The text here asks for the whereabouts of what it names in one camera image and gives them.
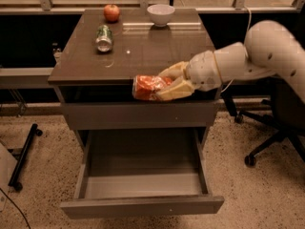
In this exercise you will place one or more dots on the black wheeled stand leg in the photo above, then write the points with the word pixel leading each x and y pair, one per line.
pixel 21 158

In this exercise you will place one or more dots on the grey drawer cabinet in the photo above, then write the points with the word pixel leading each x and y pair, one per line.
pixel 86 75

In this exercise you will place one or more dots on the red apple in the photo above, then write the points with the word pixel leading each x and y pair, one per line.
pixel 111 13

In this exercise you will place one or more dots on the red coke can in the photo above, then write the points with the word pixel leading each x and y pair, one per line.
pixel 145 87

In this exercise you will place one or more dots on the green soda can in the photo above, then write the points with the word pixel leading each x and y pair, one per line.
pixel 104 41

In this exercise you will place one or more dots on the white bowl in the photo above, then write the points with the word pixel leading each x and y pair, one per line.
pixel 160 14

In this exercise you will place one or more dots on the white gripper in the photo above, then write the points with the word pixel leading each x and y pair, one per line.
pixel 202 71

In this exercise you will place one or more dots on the open grey middle drawer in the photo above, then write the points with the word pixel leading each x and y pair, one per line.
pixel 142 172

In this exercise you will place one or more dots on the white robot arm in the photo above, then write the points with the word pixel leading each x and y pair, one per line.
pixel 231 62

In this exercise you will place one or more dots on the closed grey top drawer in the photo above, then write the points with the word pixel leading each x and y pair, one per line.
pixel 138 115

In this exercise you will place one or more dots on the metal window railing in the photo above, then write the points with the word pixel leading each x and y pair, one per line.
pixel 146 0

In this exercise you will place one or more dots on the black office chair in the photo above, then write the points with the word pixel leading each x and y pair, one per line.
pixel 276 124

